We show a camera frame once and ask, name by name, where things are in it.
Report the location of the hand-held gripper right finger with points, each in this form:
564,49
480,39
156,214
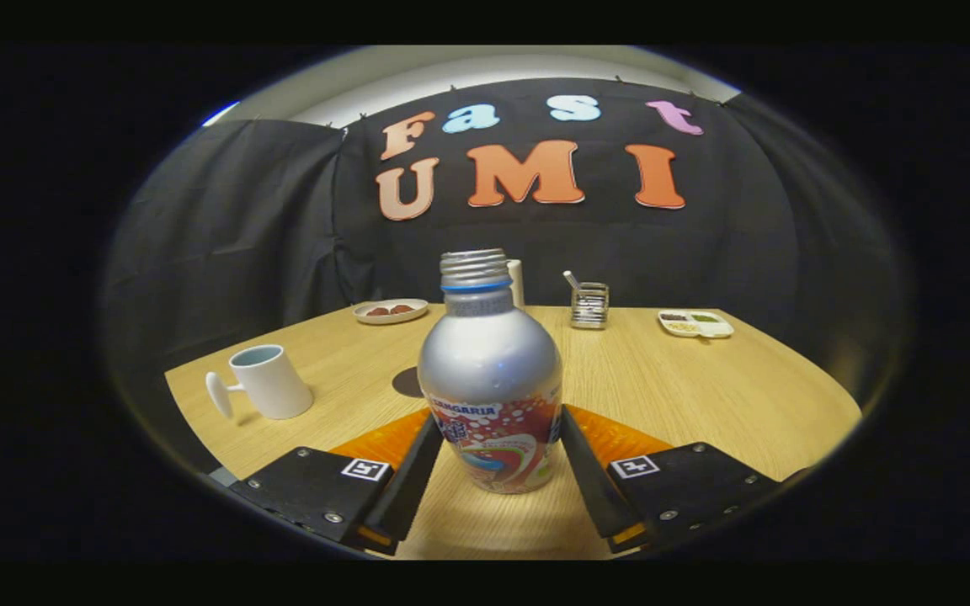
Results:
594,488

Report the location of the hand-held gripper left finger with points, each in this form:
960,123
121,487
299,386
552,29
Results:
409,488

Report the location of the dark round coaster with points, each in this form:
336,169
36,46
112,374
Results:
405,383

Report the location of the silver bottle with colourful label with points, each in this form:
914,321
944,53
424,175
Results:
489,362

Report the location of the white cup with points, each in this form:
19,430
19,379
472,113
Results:
274,387

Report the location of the wooden table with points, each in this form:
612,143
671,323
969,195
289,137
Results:
670,387

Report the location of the white plate with food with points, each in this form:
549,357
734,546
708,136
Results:
391,313

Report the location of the white divided dish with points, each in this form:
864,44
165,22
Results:
695,324

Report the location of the white toaster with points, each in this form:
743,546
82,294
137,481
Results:
517,286

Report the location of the small ceiling light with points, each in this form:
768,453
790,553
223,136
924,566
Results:
221,114

